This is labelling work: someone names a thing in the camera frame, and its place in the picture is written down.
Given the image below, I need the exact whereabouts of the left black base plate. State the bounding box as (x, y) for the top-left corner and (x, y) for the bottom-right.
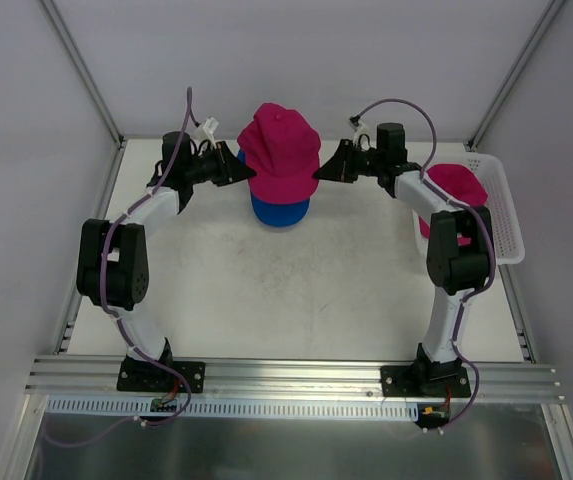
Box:
(116, 356), (206, 394)

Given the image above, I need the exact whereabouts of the right aluminium frame post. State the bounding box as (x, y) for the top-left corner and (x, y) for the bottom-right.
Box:
(464, 0), (567, 152)

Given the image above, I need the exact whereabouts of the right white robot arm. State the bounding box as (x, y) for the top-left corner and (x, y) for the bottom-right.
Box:
(313, 122), (496, 398)

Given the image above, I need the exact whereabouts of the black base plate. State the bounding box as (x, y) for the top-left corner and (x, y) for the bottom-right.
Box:
(380, 362), (472, 399)
(116, 356), (206, 394)

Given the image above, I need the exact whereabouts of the white plastic basket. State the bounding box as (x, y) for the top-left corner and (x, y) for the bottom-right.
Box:
(428, 153), (525, 265)

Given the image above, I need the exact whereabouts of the aluminium frame post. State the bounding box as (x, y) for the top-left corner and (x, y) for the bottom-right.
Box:
(464, 0), (567, 152)
(37, 0), (124, 146)

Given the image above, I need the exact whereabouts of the left aluminium frame post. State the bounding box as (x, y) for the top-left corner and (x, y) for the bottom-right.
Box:
(37, 0), (124, 146)

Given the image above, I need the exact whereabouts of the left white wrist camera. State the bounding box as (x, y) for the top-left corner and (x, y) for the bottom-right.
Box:
(194, 116), (219, 146)

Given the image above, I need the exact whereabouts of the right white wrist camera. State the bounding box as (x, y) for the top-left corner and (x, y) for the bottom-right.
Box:
(348, 115), (371, 150)

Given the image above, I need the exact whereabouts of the aluminium mounting rail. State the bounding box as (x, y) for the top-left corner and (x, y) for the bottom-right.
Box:
(24, 355), (567, 404)

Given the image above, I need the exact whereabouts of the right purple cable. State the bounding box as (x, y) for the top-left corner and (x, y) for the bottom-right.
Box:
(350, 97), (497, 440)

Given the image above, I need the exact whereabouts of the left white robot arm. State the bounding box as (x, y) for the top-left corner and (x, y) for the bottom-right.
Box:
(76, 131), (256, 395)

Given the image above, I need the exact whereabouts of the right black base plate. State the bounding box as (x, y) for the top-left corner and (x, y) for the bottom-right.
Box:
(380, 362), (472, 399)

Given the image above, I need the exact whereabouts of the pink cap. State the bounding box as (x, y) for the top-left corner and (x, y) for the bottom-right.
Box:
(416, 162), (489, 246)
(237, 102), (321, 205)

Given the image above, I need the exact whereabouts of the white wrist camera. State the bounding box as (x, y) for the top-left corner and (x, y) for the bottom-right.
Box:
(194, 116), (219, 146)
(348, 115), (371, 150)

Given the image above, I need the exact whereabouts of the white slotted cable duct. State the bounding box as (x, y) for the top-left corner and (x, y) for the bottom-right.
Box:
(45, 395), (419, 422)

